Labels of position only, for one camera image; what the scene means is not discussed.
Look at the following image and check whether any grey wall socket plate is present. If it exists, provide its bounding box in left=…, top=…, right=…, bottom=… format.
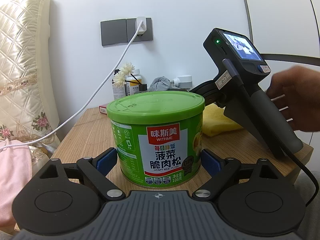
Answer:
left=126, top=17, right=153, bottom=43

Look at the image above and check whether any white charging cable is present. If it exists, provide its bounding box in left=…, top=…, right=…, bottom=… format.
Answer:
left=0, top=21, right=145, bottom=153

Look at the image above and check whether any grey wall switch plate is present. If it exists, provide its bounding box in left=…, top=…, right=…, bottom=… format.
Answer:
left=100, top=19, right=127, bottom=46

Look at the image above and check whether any cream lace-trimmed bed cover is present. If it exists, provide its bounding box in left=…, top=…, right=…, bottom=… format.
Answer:
left=24, top=140, right=62, bottom=163

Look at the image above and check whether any person's right hand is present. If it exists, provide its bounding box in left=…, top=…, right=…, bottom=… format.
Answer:
left=265, top=66, right=320, bottom=133

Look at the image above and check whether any white labelled pill bottle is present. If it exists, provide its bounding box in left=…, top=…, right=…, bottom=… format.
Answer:
left=125, top=74, right=142, bottom=96

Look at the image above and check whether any white pump bottle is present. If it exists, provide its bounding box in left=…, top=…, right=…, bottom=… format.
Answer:
left=173, top=74, right=193, bottom=89

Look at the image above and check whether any black reed diffuser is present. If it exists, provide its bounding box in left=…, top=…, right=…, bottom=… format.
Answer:
left=131, top=72, right=149, bottom=92

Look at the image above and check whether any grey crumpled cloth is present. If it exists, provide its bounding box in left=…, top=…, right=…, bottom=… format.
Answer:
left=149, top=76, right=175, bottom=92

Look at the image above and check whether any pink cloth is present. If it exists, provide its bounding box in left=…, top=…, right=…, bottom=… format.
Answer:
left=0, top=139, right=33, bottom=229

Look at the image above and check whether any green food can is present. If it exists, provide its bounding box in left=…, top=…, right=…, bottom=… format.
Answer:
left=106, top=91, right=206, bottom=188

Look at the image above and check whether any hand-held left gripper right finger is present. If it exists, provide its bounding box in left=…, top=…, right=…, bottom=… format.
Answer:
left=192, top=149, right=278, bottom=202

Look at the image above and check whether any white artificial flower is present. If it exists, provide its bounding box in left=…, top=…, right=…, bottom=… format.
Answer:
left=112, top=72, right=127, bottom=88
left=122, top=62, right=136, bottom=75

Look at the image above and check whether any white spray bottle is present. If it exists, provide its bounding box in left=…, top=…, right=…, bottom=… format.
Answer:
left=112, top=70, right=127, bottom=101

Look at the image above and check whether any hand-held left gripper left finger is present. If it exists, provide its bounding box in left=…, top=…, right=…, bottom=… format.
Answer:
left=37, top=148, right=125, bottom=202

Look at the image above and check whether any cream quilted embroidered pillow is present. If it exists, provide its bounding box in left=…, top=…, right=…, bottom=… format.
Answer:
left=0, top=0, right=61, bottom=144

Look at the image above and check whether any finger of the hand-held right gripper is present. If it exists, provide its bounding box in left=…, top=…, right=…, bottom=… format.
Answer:
left=189, top=79, right=216, bottom=97

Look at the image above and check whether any white wall charger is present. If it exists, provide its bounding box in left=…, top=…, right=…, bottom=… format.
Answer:
left=135, top=17, right=146, bottom=37

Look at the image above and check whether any yellow cleaning cloth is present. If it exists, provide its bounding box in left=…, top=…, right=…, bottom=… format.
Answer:
left=202, top=104, right=244, bottom=137

